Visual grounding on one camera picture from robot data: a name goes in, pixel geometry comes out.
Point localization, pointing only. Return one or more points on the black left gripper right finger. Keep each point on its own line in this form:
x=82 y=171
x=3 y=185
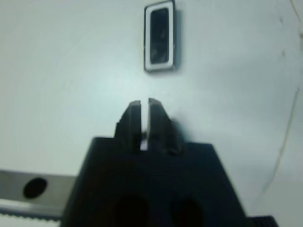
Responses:
x=161 y=127

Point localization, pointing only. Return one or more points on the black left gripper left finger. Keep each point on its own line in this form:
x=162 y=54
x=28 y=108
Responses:
x=130 y=125

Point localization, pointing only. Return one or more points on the black box base white insert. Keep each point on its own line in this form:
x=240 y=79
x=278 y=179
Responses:
x=147 y=47

